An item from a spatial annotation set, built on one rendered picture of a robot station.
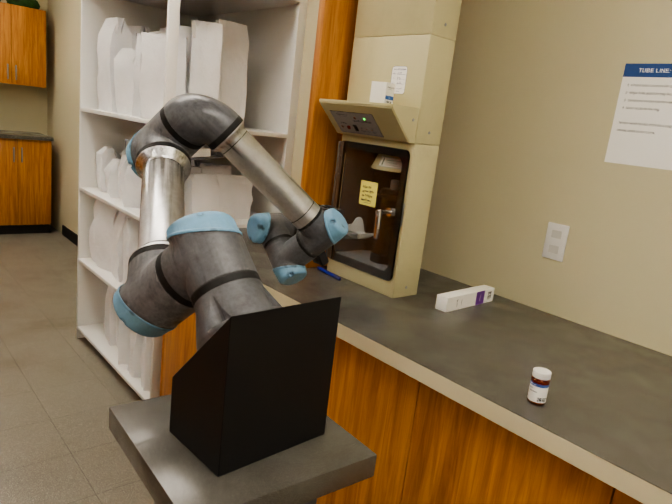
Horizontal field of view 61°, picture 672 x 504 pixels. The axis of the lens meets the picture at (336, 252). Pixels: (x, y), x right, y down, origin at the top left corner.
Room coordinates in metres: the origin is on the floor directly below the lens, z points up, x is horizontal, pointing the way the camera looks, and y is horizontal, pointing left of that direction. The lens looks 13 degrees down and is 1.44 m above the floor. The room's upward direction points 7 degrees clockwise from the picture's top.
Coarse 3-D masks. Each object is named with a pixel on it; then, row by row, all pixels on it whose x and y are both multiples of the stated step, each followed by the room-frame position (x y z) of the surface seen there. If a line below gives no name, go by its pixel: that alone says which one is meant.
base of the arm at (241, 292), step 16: (240, 272) 0.85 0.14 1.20; (256, 272) 0.88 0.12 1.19; (208, 288) 0.83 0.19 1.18; (224, 288) 0.82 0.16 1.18; (240, 288) 0.83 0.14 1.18; (256, 288) 0.84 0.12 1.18; (192, 304) 0.85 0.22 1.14; (208, 304) 0.81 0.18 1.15; (224, 304) 0.80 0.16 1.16; (240, 304) 0.80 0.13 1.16; (256, 304) 0.81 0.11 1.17; (272, 304) 0.85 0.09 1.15; (208, 320) 0.79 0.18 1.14; (224, 320) 0.79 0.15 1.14; (208, 336) 0.78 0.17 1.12
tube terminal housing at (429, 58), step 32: (352, 64) 1.89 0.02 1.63; (384, 64) 1.79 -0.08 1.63; (416, 64) 1.69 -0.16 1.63; (448, 64) 1.73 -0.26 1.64; (352, 96) 1.88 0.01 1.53; (416, 96) 1.68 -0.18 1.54; (416, 160) 1.67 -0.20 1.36; (416, 192) 1.69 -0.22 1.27; (416, 224) 1.70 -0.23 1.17; (416, 256) 1.72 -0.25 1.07; (384, 288) 1.69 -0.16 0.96; (416, 288) 1.73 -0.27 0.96
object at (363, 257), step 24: (360, 144) 1.82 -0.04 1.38; (360, 168) 1.81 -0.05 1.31; (384, 168) 1.73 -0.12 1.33; (384, 192) 1.72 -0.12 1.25; (360, 216) 1.78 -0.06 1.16; (384, 216) 1.71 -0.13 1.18; (360, 240) 1.77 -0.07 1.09; (384, 240) 1.70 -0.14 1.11; (360, 264) 1.76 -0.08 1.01; (384, 264) 1.69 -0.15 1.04
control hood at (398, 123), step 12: (324, 108) 1.83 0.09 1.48; (336, 108) 1.78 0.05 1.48; (348, 108) 1.74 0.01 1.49; (360, 108) 1.69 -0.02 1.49; (372, 108) 1.65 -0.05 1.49; (384, 108) 1.61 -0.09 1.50; (396, 108) 1.60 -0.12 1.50; (408, 108) 1.63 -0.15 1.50; (384, 120) 1.65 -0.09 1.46; (396, 120) 1.61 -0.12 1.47; (408, 120) 1.64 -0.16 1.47; (384, 132) 1.69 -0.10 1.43; (396, 132) 1.65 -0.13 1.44; (408, 132) 1.64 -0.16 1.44
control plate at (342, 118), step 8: (336, 112) 1.79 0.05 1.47; (344, 112) 1.76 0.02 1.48; (352, 112) 1.73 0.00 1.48; (336, 120) 1.83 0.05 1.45; (344, 120) 1.80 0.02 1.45; (352, 120) 1.76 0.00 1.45; (360, 120) 1.73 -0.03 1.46; (368, 120) 1.71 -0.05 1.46; (344, 128) 1.83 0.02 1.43; (352, 128) 1.80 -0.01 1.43; (360, 128) 1.77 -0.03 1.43; (368, 128) 1.74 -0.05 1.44; (376, 128) 1.71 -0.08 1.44
